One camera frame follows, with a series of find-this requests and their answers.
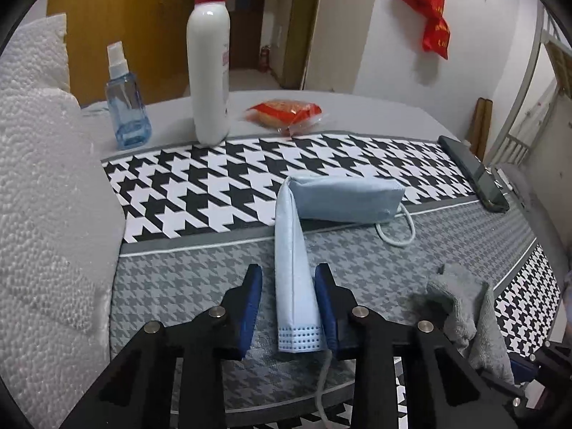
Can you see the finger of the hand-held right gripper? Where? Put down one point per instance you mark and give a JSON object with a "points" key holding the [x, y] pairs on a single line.
{"points": [[552, 357]]}

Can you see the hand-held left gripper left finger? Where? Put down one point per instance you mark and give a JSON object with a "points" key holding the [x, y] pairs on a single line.
{"points": [[250, 308]]}

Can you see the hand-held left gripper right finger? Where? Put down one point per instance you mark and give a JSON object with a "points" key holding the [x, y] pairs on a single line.
{"points": [[325, 308]]}

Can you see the blue face mask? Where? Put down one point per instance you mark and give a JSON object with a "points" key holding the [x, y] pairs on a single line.
{"points": [[292, 277]]}

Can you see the grey cloth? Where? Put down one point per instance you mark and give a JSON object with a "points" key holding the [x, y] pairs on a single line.
{"points": [[464, 304]]}

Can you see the white foam box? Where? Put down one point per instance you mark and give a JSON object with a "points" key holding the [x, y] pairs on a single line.
{"points": [[44, 210]]}

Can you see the black white houndstooth mat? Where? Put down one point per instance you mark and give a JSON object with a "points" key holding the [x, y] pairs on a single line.
{"points": [[187, 268]]}

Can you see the red snack packet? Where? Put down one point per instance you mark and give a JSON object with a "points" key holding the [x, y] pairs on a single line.
{"points": [[286, 114]]}

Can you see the black phone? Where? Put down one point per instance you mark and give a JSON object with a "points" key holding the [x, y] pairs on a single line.
{"points": [[476, 172]]}

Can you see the blue spray bottle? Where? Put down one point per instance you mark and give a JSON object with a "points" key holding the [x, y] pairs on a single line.
{"points": [[127, 102]]}

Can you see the white lotion pump bottle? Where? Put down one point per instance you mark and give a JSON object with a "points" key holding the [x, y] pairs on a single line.
{"points": [[208, 62]]}

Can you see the red fire extinguisher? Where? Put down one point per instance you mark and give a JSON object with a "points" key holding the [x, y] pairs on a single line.
{"points": [[265, 59]]}

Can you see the dark brown door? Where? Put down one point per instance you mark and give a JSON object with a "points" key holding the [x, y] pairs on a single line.
{"points": [[250, 31]]}

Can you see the light wooden side door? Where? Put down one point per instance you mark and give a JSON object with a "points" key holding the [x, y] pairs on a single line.
{"points": [[297, 27]]}

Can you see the blue door notice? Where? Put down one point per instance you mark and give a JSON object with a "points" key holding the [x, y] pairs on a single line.
{"points": [[244, 2]]}

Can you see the wooden wardrobe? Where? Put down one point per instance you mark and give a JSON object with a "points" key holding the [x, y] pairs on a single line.
{"points": [[134, 18]]}

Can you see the red plastic bag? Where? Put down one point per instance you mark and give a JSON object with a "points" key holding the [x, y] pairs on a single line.
{"points": [[424, 4]]}

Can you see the metal bunk bed frame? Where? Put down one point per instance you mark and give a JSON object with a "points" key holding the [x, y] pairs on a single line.
{"points": [[531, 76]]}

